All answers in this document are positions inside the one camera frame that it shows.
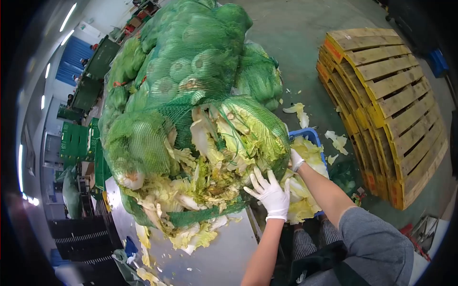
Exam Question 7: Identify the person's left fingers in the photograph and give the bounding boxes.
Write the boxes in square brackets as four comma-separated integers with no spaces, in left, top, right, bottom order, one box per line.
[244,167,291,196]

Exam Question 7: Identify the stack of green plastic crates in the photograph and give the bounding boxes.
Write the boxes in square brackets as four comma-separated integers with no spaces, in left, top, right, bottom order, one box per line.
[59,117,112,190]

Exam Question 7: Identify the cabbage scraps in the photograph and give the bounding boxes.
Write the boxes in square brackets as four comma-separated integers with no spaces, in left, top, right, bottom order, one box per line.
[135,214,245,286]

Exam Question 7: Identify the person's legs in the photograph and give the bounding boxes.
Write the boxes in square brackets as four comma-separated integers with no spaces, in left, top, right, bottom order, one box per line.
[292,214,345,261]

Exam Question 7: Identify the small blue crate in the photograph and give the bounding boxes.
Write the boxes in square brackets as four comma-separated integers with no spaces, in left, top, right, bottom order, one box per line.
[429,48,450,78]

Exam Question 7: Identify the person's left hand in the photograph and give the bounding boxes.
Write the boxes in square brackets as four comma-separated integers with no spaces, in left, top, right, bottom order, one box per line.
[244,167,291,222]

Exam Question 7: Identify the green mesh cabbage sack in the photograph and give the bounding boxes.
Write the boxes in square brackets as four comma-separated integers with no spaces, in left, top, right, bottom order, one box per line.
[102,95,291,229]

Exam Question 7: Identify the person's body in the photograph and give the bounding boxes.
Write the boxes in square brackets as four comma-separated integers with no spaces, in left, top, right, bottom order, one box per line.
[286,207,416,286]

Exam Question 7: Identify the blue plastic crate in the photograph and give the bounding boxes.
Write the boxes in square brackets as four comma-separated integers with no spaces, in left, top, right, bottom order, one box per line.
[288,128,329,219]

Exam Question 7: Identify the blue cloth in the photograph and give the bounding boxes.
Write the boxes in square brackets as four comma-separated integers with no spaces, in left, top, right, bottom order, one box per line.
[124,237,139,259]

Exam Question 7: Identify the stack of green mesh sacks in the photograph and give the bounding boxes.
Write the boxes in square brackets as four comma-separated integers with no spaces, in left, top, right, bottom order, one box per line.
[98,0,284,151]

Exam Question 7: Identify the stack of black plastic crates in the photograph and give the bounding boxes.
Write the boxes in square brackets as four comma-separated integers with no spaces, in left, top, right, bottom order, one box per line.
[48,214,124,267]

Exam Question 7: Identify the stack of wooden pallets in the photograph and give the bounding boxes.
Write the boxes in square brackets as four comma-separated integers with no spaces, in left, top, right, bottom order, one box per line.
[316,28,449,211]

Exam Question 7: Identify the green bag of vegetables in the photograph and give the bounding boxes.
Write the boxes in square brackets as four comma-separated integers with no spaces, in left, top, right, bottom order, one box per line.
[328,160,358,196]

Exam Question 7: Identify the person's right hand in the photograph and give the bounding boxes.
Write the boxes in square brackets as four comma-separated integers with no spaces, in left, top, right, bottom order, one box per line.
[289,148,307,173]

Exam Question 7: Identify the heap of trimmed cabbage leaves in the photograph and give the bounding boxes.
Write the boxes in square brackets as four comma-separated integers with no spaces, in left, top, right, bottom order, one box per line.
[281,136,330,225]

